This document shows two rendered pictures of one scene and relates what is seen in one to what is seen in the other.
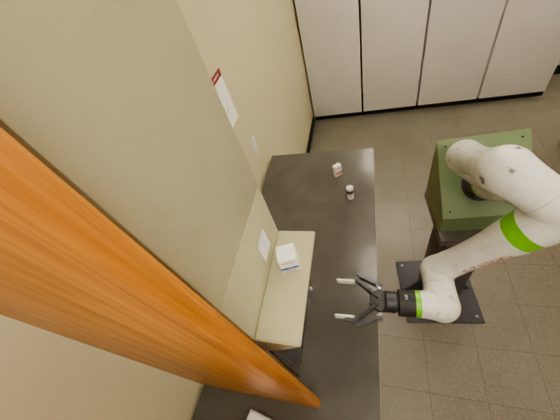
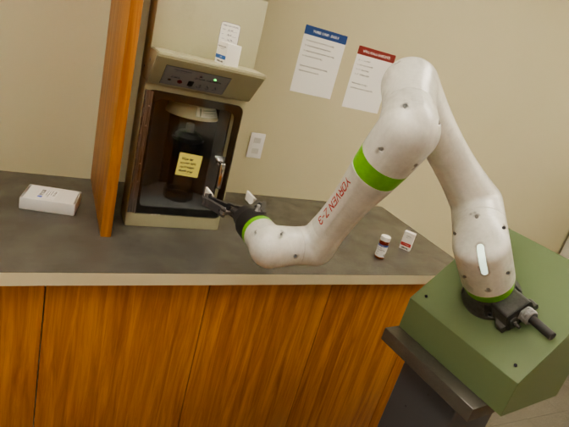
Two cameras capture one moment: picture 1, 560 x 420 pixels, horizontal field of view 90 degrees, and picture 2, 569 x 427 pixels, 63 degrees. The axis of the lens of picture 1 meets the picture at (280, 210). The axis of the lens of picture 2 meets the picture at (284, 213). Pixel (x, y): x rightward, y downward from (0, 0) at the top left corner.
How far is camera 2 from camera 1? 1.30 m
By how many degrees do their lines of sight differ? 39
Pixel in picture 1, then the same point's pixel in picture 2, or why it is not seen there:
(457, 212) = (433, 304)
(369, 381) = (148, 266)
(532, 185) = (397, 76)
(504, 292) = not seen: outside the picture
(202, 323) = not seen: outside the picture
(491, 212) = (466, 335)
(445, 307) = (265, 228)
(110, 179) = not seen: outside the picture
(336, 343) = (178, 246)
